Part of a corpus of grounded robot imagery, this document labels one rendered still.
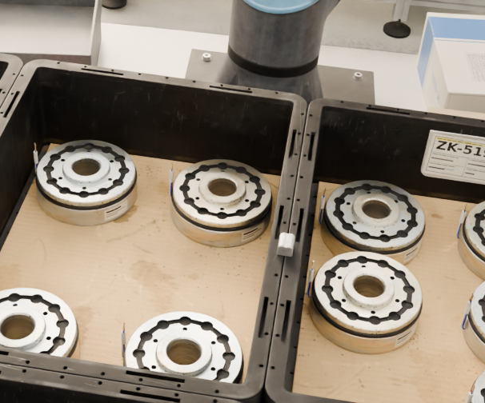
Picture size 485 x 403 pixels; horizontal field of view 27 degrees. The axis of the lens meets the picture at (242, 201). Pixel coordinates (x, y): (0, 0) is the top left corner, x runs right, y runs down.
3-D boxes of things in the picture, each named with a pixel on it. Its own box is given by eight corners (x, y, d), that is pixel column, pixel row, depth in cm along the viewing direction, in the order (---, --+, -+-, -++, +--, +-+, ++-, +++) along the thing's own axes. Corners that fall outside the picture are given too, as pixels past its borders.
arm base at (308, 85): (212, 73, 138) (218, 9, 132) (321, 85, 139) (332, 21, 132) (203, 135, 126) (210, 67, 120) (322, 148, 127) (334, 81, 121)
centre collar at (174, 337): (165, 328, 88) (165, 323, 88) (218, 341, 88) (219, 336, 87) (147, 370, 85) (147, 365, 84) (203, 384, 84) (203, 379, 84)
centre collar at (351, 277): (345, 266, 96) (346, 261, 95) (396, 277, 95) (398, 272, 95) (338, 303, 92) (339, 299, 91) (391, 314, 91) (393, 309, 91)
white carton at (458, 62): (415, 63, 152) (426, 12, 146) (494, 68, 152) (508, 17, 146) (434, 145, 137) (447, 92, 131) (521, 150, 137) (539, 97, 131)
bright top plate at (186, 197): (189, 154, 107) (189, 150, 107) (280, 174, 106) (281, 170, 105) (159, 215, 100) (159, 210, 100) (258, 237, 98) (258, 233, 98)
